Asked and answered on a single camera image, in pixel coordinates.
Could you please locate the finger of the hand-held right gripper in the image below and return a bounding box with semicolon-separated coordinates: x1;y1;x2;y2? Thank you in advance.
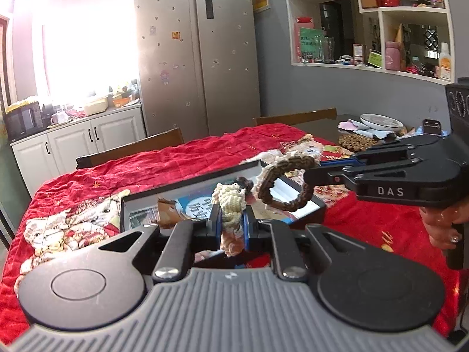
303;159;422;196
320;142;422;169

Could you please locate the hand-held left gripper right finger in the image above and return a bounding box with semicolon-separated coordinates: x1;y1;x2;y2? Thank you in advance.
242;207;363;281

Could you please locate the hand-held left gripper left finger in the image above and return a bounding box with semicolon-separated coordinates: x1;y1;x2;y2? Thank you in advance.
97;203;222;283

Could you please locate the cream knitted scrunchie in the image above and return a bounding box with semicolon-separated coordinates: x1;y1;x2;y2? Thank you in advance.
213;181;247;258

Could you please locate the black shallow box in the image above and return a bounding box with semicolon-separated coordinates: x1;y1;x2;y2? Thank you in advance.
120;159;327;265

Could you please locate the brown knitted scrunchie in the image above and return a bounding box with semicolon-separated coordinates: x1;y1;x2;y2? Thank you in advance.
256;155;318;213

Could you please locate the person's right hand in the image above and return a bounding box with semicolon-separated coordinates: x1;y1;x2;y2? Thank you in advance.
419;195;469;251

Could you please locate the wooden bead mat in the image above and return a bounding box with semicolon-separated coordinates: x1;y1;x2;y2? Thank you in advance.
338;134;379;153

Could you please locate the white plate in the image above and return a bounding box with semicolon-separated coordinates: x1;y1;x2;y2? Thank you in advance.
360;113;404;130

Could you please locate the pink white wrapper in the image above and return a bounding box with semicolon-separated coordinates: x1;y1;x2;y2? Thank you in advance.
339;119;371;133

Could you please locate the black scrunchie with cream trim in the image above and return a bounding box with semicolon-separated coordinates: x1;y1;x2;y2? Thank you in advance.
231;165;280;196

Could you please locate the brown triangular packet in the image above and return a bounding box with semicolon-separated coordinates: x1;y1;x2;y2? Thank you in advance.
157;198;192;232

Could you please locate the pink bottle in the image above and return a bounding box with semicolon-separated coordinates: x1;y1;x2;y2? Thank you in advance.
385;41;402;71

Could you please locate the white bottle with orange label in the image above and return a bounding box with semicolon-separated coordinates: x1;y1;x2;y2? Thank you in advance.
439;42;453;82

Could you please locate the green sign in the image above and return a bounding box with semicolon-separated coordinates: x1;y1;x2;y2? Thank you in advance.
298;27;324;64

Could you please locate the red printed blanket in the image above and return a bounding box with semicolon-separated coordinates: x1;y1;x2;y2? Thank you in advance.
0;123;463;339

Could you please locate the white kitchen cabinet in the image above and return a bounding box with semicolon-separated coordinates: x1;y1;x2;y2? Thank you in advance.
11;104;148;197

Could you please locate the silver double-door refrigerator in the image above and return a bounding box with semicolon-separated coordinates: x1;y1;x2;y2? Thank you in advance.
132;0;261;143

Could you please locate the cream storage container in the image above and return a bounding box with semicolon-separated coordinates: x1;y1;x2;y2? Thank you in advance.
84;97;109;116

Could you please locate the black microwave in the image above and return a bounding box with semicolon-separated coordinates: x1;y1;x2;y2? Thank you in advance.
3;101;45;142

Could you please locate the white wall shelf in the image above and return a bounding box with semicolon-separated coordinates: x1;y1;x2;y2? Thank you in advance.
282;0;457;86

